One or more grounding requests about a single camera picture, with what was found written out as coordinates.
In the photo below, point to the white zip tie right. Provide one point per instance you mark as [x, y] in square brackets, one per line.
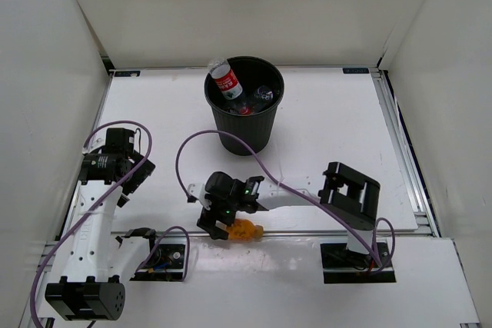
[280, 178]

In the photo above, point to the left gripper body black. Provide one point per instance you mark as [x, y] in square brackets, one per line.
[130, 183]

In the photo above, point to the red label water bottle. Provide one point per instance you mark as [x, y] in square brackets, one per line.
[225, 78]

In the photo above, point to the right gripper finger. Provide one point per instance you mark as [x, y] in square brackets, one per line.
[219, 232]
[206, 221]

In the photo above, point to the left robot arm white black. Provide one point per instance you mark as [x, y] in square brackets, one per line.
[92, 283]

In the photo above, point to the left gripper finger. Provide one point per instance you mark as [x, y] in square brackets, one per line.
[123, 199]
[146, 168]

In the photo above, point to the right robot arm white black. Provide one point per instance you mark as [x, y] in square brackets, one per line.
[346, 195]

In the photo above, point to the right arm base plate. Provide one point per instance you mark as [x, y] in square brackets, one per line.
[341, 266]

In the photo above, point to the clear unlabelled plastic bottle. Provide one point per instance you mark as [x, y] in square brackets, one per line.
[260, 99]

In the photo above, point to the black plastic waste bin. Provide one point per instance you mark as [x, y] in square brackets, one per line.
[254, 129]

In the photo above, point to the orange juice bottle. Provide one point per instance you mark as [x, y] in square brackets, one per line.
[244, 230]

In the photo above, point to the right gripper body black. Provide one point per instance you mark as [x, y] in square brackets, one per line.
[225, 210]

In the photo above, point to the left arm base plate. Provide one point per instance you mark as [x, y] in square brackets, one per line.
[168, 263]

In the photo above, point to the clear bottle colourful label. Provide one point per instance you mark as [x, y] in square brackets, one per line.
[236, 108]

